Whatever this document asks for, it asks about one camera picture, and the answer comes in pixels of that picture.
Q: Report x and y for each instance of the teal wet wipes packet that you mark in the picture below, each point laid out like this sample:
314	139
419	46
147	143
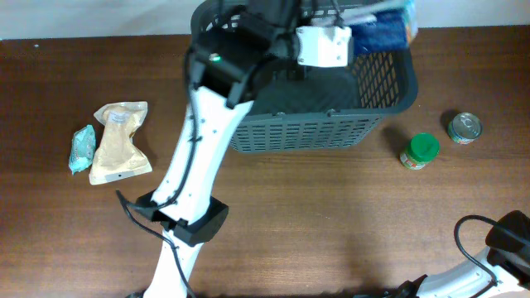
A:
82	149

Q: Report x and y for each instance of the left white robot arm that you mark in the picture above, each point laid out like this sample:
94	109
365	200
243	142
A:
222	73

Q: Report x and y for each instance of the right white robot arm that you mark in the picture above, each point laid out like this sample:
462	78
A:
501	267

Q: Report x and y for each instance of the green lid glass jar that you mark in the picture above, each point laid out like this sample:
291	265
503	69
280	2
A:
420	151

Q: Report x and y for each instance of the grey plastic shopping basket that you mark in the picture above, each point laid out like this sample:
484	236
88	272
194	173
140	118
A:
330	108

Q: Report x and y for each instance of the silver pull-tab tin can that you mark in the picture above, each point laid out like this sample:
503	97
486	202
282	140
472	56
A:
464	128

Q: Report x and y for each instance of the blue cardboard food box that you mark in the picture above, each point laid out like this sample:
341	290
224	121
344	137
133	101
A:
391	28

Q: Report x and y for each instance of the tan grain pouch bag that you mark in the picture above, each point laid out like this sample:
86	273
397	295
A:
117	157

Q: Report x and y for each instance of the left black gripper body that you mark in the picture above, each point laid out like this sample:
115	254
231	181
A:
286	50

